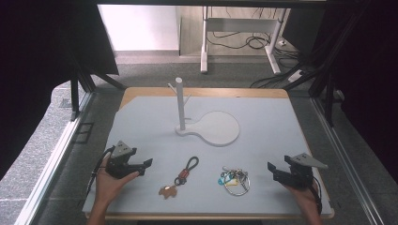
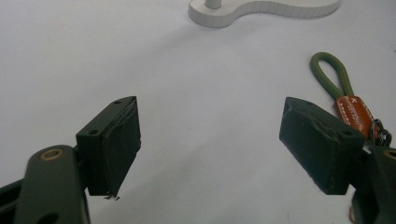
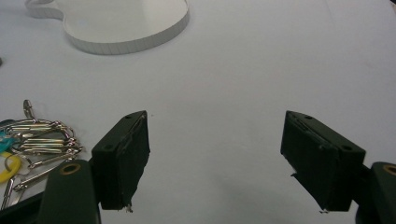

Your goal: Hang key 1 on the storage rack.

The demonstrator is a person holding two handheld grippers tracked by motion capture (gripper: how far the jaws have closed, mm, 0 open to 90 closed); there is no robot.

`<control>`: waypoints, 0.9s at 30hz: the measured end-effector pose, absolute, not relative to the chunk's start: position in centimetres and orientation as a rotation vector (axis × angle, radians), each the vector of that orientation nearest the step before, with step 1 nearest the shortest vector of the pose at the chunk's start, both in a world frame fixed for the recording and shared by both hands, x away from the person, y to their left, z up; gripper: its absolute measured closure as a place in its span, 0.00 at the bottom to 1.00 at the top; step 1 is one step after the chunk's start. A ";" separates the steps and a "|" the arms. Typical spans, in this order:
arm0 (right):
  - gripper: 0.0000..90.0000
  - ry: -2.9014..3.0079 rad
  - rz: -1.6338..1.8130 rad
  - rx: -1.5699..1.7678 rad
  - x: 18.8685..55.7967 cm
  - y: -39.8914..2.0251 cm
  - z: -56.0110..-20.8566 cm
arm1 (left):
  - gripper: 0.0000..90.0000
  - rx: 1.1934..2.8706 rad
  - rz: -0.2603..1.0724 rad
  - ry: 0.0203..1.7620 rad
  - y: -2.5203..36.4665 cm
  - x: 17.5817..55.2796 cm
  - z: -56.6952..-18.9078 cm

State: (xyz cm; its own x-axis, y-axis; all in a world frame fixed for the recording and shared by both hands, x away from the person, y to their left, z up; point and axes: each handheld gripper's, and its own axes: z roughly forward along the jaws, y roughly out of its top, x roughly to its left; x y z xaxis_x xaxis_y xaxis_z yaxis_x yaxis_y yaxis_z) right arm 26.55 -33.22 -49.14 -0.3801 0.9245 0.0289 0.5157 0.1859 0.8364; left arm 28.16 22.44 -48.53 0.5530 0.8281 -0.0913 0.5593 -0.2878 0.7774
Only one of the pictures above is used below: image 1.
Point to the grey table mat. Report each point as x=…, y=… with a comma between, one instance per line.
x=269, y=131

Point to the person's right hand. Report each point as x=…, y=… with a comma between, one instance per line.
x=302, y=197

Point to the white desk frame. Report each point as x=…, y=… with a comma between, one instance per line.
x=241, y=24

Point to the black metal stand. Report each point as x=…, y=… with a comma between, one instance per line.
x=328, y=93
x=75, y=93

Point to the aluminium frame rail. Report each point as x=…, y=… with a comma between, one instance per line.
x=347, y=165
x=47, y=175

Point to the white power strip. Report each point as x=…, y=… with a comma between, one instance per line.
x=295, y=75

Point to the wooden table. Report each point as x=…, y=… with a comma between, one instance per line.
x=219, y=92

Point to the white key rack stand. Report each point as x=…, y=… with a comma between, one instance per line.
x=219, y=128

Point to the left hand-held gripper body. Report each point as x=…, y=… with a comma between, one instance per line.
x=120, y=162

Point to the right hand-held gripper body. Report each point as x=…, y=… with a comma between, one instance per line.
x=298, y=172

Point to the person's left hand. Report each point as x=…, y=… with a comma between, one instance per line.
x=108, y=186

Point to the black curtain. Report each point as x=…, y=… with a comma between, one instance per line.
x=369, y=78
x=34, y=62

